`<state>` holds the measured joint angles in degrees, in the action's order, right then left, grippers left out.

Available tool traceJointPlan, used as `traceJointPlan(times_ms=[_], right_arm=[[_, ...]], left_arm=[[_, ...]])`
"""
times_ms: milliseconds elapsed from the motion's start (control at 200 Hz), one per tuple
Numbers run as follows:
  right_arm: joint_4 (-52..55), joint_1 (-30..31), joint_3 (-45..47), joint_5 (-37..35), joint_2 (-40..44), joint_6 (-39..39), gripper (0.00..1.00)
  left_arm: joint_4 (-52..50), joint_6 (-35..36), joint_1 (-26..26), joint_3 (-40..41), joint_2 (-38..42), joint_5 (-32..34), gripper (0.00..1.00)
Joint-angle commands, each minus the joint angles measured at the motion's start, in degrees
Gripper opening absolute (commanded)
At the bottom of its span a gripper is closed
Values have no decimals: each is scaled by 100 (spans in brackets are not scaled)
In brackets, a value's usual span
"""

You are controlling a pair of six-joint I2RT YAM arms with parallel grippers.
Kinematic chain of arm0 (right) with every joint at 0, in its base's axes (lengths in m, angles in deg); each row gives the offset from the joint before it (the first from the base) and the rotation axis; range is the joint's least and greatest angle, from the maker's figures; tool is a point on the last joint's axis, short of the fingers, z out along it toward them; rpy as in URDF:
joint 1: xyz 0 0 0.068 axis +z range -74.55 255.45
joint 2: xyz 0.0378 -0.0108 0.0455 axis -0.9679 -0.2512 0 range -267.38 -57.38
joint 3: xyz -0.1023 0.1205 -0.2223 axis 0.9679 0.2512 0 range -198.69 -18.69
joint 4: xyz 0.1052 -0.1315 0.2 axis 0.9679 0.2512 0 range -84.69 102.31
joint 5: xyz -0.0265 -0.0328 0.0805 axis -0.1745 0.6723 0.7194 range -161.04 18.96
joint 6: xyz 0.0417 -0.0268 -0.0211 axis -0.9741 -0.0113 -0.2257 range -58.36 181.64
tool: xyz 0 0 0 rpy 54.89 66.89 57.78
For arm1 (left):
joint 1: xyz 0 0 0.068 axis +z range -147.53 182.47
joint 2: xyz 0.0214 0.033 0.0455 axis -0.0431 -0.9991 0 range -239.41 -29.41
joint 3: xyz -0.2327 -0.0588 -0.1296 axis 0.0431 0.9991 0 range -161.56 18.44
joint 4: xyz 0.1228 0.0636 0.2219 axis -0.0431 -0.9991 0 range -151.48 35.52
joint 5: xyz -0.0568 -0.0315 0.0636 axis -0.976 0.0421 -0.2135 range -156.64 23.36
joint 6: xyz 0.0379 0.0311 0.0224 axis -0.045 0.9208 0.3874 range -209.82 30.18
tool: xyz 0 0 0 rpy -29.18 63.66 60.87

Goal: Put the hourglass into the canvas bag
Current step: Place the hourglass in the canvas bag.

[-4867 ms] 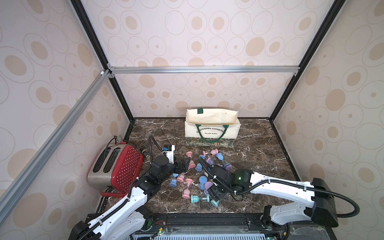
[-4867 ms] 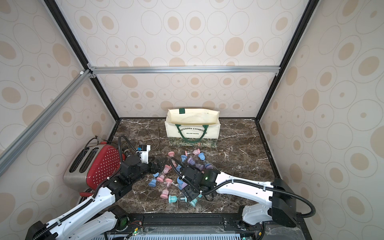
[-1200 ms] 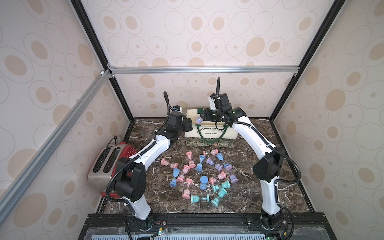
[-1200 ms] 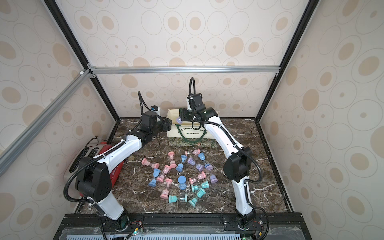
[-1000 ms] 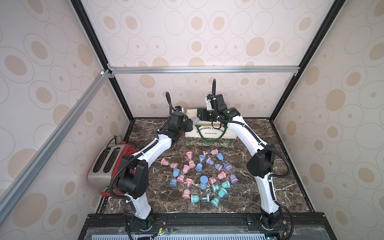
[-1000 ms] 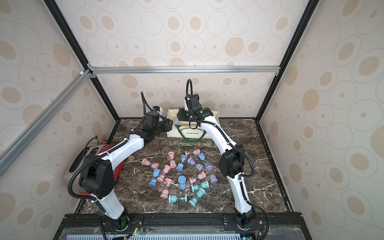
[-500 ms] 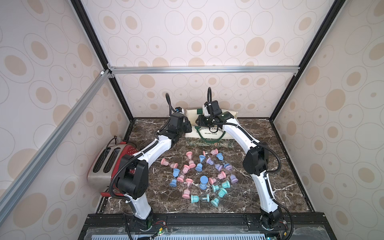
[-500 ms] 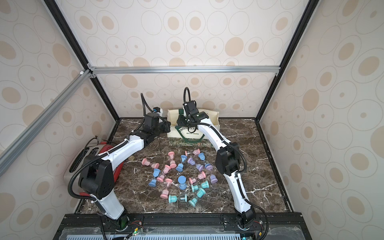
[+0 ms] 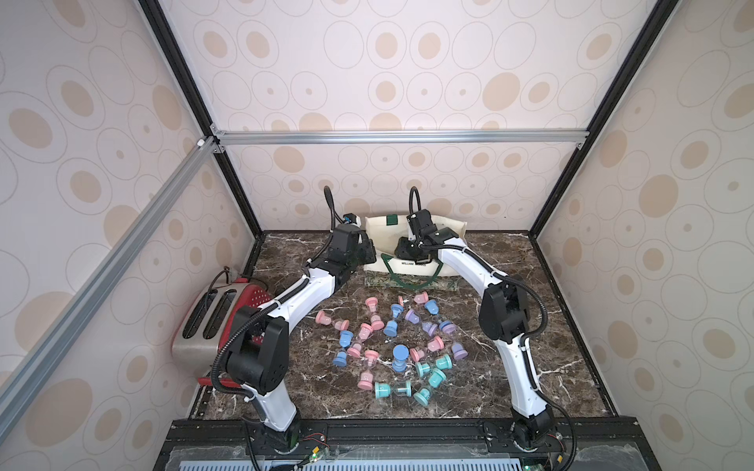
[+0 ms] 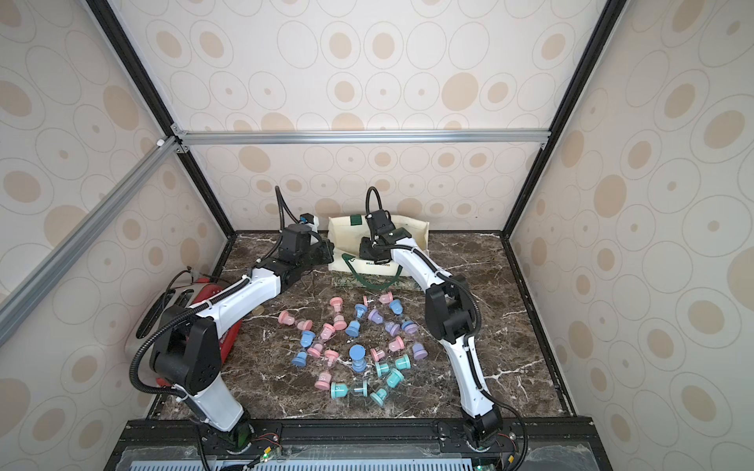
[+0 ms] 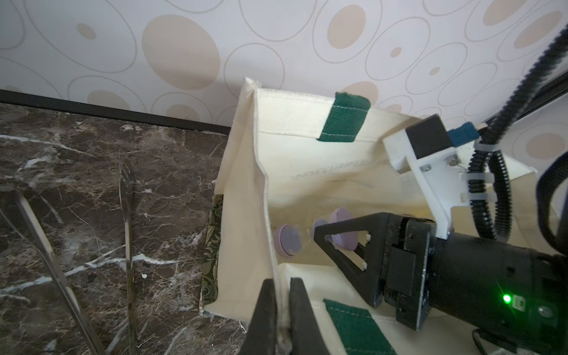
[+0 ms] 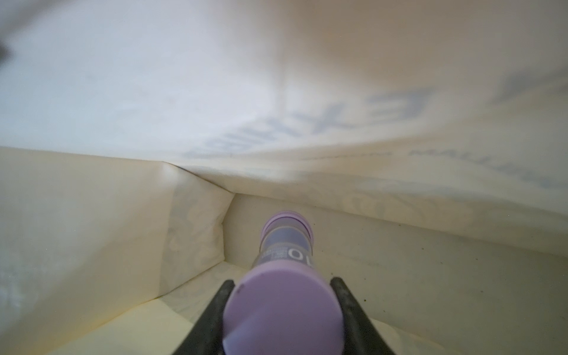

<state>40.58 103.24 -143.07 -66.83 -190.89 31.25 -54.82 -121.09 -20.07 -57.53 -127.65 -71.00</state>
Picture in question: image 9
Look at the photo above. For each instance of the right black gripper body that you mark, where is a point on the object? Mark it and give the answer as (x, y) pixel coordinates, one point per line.
(409, 250)

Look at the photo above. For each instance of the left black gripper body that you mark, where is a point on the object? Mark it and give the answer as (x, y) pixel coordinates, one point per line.
(363, 253)

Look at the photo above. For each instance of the large blue purple hourglass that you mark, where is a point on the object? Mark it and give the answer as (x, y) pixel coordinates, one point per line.
(400, 358)

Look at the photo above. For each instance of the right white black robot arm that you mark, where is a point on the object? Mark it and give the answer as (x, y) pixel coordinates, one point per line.
(511, 314)

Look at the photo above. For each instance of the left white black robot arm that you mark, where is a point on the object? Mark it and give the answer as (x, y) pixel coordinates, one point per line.
(255, 358)

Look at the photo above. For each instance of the cream canvas tote bag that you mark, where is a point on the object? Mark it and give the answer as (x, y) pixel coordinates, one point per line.
(386, 232)

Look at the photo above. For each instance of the pink hourglass top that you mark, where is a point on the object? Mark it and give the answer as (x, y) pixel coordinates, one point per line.
(419, 299)

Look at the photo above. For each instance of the pink hourglass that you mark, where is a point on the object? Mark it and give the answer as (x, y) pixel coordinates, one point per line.
(366, 381)
(357, 348)
(434, 345)
(375, 321)
(324, 319)
(419, 299)

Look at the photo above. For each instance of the blue hourglass right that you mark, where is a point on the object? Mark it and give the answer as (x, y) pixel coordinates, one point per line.
(443, 325)

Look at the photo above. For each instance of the pink hourglass far left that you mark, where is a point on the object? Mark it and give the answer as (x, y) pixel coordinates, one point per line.
(324, 319)

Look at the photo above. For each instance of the pink hourglass upper middle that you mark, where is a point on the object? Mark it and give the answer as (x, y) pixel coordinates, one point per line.
(375, 321)

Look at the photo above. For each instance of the blue hourglass centre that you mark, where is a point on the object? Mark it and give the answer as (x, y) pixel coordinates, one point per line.
(391, 327)

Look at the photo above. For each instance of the pink hourglass lower left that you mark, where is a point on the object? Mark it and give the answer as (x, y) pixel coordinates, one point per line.
(357, 348)

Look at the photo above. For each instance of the blue hourglass left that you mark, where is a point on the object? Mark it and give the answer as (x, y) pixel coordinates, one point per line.
(341, 358)

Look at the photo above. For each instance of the pink hourglass right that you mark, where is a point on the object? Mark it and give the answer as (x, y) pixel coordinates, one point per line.
(434, 345)

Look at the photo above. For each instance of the teal hourglass middle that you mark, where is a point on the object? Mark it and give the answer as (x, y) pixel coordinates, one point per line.
(423, 369)

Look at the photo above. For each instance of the teal hourglass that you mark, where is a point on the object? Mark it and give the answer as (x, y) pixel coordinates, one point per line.
(436, 379)
(384, 390)
(423, 369)

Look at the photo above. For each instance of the teal hourglass bottom right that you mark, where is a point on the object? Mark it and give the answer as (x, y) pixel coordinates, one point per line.
(436, 379)

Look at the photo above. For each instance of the pink hourglass bottom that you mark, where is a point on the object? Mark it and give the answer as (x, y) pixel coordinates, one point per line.
(366, 381)

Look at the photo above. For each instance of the teal hourglass bottom left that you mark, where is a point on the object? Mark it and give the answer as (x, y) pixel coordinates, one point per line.
(384, 390)

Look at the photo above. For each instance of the red and steel toaster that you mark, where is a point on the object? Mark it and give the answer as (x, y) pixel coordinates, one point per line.
(207, 325)

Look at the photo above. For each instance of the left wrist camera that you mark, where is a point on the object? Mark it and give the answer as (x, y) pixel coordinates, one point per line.
(353, 219)

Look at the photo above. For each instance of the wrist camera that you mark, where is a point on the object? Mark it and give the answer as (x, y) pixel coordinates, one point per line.
(353, 219)
(421, 224)

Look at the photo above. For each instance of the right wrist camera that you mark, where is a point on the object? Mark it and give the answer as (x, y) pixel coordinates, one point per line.
(421, 224)

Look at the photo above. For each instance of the aluminium frame rail back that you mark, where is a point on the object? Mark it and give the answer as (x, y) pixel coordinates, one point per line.
(290, 138)

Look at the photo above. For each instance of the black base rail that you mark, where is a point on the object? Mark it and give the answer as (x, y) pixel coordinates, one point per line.
(404, 444)

